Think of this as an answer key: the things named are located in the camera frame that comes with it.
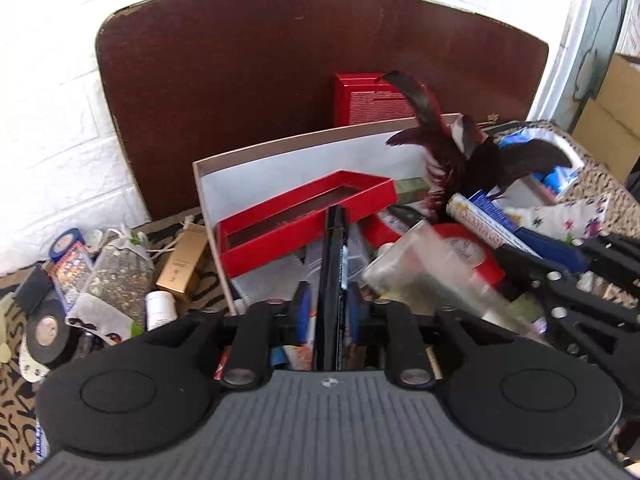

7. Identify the clear herb sachet bag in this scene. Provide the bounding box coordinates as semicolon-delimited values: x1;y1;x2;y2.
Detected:
87;230;156;328

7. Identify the black power adapter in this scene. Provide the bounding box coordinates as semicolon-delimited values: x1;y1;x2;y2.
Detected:
12;265;53;311

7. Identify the brown wooden board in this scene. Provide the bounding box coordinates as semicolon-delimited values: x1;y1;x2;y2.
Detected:
95;0;551;221

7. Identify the white printed fabric pouch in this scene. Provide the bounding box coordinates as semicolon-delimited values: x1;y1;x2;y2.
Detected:
500;195;613;241

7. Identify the red white round tin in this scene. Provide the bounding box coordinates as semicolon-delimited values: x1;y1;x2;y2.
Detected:
435;222;506;286

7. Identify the grey painted door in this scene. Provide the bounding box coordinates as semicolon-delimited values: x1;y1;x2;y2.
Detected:
552;0;633;121

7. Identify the small white bottle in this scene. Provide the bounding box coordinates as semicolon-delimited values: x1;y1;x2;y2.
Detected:
145;291;178;332

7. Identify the flat metal plate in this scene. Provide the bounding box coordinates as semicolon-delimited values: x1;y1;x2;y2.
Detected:
17;345;51;383

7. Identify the white plastic bag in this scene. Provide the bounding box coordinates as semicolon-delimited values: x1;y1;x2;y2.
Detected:
500;127;586;201

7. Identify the black tape roll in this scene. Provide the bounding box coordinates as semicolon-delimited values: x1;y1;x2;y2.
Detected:
25;305;83;367

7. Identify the brown cardboard box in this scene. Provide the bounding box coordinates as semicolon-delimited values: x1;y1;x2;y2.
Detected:
192;112;471;316

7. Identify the large cardboard carton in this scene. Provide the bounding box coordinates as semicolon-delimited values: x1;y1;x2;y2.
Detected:
572;52;640;183

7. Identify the playing card pack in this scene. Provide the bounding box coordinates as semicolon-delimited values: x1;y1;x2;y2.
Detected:
50;242;96;311

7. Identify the red box lid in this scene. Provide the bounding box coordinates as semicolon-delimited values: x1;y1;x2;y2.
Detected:
216;170;398;278

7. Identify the dark feather toy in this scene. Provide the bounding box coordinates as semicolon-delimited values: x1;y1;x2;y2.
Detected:
381;70;573;221

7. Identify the clear plastic bottle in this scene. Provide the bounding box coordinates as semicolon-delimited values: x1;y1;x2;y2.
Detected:
361;220;551;346

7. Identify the pale green box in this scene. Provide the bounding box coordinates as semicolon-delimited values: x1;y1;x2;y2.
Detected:
395;176;432;206

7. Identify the blue white carton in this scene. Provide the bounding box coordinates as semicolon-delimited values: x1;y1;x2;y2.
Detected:
470;190;591;273

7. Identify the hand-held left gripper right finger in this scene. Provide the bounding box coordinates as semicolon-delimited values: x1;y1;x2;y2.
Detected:
345;282;506;391

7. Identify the blue packet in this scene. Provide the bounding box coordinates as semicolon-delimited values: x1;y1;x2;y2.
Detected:
532;167;578;195

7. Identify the white printed tube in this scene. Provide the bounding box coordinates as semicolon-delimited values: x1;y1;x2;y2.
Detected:
446;192;518;248

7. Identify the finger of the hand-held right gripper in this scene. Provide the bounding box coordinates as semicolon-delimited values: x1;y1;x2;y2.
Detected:
495;246;640;363
572;232;640;286

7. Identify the blue tape roll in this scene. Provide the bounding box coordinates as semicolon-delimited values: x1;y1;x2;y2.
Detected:
48;227;83;261

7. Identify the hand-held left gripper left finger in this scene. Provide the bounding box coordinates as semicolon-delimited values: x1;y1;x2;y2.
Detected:
150;282;313;391

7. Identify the red tall carton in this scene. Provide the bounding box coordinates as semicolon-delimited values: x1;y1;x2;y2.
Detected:
334;72;436;128

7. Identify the black case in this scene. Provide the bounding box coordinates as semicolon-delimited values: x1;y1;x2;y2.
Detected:
312;205;349;371

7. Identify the small gold box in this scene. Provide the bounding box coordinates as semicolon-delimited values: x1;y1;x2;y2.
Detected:
155;224;210;303

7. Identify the letter print tablecloth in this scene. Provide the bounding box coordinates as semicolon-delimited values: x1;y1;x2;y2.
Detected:
0;120;640;466

